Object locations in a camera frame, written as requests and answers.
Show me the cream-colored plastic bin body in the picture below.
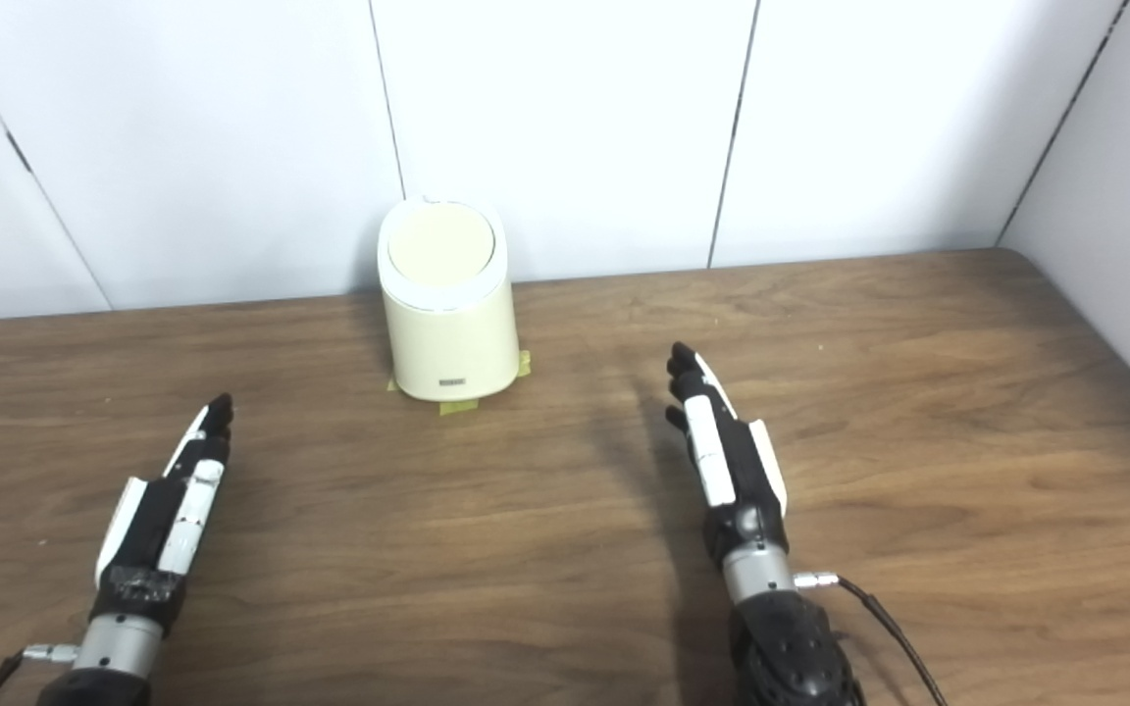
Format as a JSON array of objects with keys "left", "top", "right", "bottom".
[{"left": 377, "top": 196, "right": 521, "bottom": 401}]

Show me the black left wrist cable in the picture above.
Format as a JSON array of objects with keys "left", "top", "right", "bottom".
[{"left": 0, "top": 642, "right": 81, "bottom": 706}]

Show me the cream round bin lid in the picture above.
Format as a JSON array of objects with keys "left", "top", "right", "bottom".
[{"left": 386, "top": 201, "right": 497, "bottom": 288}]

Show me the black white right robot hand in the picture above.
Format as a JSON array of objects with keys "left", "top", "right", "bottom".
[{"left": 664, "top": 341, "right": 790, "bottom": 570}]

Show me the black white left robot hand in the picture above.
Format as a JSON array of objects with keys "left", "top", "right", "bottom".
[{"left": 89, "top": 393, "right": 234, "bottom": 638}]

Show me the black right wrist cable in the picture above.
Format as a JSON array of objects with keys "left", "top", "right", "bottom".
[{"left": 794, "top": 572, "right": 949, "bottom": 706}]

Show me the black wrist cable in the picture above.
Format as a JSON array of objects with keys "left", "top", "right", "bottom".
[
  {"left": 0, "top": 642, "right": 81, "bottom": 706},
  {"left": 794, "top": 572, "right": 949, "bottom": 706}
]

